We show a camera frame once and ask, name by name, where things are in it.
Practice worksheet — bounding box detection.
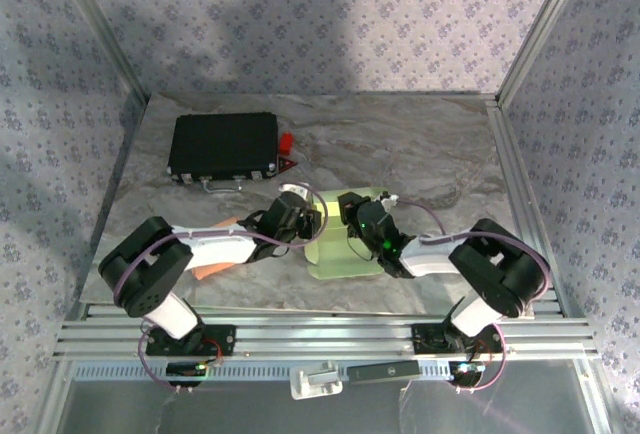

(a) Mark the light green paper box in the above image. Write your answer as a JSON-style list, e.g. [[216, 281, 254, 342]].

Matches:
[[303, 185, 389, 281]]

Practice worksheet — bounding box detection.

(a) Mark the orange paper box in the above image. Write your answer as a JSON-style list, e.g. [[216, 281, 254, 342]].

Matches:
[[191, 216, 241, 281]]

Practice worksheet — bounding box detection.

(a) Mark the marble pattern mat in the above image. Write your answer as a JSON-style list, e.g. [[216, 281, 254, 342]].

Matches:
[[79, 91, 554, 318]]

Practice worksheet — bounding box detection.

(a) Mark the black hard case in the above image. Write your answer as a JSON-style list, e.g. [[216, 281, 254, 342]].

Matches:
[[167, 112, 280, 194]]

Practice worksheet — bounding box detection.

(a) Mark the black bar device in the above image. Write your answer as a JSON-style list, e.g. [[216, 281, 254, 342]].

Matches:
[[348, 360, 421, 385]]

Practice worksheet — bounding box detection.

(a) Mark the small circuit board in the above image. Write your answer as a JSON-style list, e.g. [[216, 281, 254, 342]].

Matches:
[[166, 361, 209, 388], [448, 361, 486, 388]]

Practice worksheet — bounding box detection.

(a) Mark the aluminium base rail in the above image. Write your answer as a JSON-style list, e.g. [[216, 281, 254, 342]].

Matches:
[[52, 303, 600, 361]]

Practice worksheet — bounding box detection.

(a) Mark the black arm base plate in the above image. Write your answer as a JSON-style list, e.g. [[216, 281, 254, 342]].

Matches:
[[412, 322, 504, 355], [144, 323, 237, 358]]

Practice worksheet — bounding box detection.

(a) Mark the grey slotted cable duct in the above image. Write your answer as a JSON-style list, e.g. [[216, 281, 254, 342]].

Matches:
[[79, 361, 461, 384]]

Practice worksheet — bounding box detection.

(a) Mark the white plastic bracket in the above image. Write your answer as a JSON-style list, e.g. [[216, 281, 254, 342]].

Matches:
[[290, 359, 344, 400]]

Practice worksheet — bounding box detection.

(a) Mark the aluminium side rail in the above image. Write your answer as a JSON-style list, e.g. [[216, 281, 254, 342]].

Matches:
[[483, 96, 571, 308]]

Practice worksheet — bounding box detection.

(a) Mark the grey side rail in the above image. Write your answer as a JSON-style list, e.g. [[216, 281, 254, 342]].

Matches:
[[74, 91, 154, 305]]

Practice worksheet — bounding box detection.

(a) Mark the aluminium frame post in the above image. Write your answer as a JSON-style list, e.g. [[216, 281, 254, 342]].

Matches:
[[49, 0, 152, 105], [492, 0, 594, 108]]

